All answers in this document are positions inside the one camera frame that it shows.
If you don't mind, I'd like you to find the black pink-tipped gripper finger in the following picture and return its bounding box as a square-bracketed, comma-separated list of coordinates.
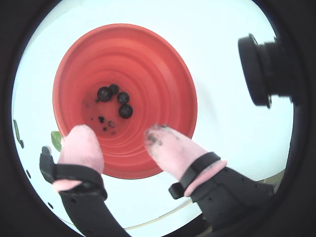
[39, 124, 132, 237]
[144, 124, 275, 228]

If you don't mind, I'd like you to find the red collapsible silicone cup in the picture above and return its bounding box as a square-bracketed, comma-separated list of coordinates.
[52, 23, 198, 180]

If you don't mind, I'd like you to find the small green leaf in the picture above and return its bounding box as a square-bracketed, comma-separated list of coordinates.
[51, 130, 62, 152]

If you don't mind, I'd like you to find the white paper sheet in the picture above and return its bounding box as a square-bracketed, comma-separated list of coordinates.
[11, 74, 198, 230]

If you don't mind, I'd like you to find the large green leaf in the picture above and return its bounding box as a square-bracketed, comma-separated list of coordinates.
[13, 119, 22, 145]

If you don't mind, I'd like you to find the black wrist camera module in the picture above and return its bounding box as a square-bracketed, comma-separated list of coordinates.
[237, 33, 301, 109]

